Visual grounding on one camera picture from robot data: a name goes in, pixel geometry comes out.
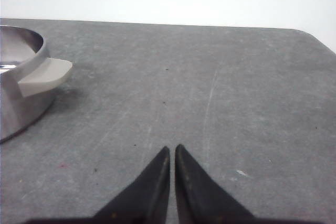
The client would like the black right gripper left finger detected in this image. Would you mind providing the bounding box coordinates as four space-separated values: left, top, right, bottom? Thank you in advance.
93 146 170 223

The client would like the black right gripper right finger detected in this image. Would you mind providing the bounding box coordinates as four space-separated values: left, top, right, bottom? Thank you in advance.
175 144 256 223

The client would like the stainless steel steamer pot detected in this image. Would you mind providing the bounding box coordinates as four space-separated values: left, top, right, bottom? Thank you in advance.
1 25 73 142

